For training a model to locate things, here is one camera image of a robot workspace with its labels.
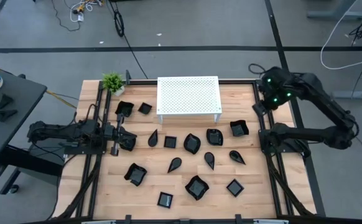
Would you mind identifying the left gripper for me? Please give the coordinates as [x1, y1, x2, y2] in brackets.
[103, 113, 137, 156]

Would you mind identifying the black wavy square bowl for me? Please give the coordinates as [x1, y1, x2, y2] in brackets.
[229, 119, 250, 138]
[123, 162, 148, 187]
[114, 100, 135, 118]
[184, 175, 210, 202]

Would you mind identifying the black teardrop plate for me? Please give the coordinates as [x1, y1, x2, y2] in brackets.
[147, 129, 159, 148]
[229, 149, 247, 166]
[203, 151, 216, 171]
[167, 157, 183, 174]

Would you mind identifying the black leaf-shaped plate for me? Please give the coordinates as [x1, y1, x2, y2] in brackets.
[183, 133, 202, 156]
[119, 138, 137, 152]
[205, 128, 225, 147]

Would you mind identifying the black small square plate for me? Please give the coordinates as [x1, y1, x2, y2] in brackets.
[163, 135, 178, 149]
[137, 101, 153, 115]
[156, 191, 174, 209]
[226, 178, 245, 198]

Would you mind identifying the small potted green plant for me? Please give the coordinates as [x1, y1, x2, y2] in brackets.
[101, 72, 126, 97]

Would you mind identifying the white perforated shelf rack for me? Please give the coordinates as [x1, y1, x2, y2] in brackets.
[155, 75, 223, 124]

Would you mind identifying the black controller box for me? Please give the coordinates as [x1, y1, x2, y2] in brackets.
[19, 126, 73, 178]

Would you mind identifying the black side table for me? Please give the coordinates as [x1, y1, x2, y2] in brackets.
[0, 66, 64, 202]

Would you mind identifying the grey desk base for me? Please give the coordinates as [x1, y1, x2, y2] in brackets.
[307, 0, 362, 21]

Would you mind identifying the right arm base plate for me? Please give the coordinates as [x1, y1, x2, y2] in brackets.
[258, 129, 295, 155]

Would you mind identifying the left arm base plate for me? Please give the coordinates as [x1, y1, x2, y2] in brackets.
[63, 136, 107, 156]

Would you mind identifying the yellow floor cable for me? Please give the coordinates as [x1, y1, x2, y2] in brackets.
[0, 60, 78, 110]

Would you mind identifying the white floor cable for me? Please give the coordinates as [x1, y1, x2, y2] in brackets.
[320, 0, 362, 71]

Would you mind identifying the thick black floor cable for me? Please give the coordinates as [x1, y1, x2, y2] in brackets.
[108, 0, 149, 80]

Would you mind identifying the thin black floor cable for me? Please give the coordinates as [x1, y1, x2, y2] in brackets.
[50, 0, 81, 32]

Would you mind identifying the black triangular bracket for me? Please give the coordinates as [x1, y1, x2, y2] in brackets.
[0, 93, 15, 110]
[0, 108, 19, 123]

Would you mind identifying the power strip cable bundle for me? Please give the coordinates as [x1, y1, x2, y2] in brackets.
[70, 0, 106, 23]

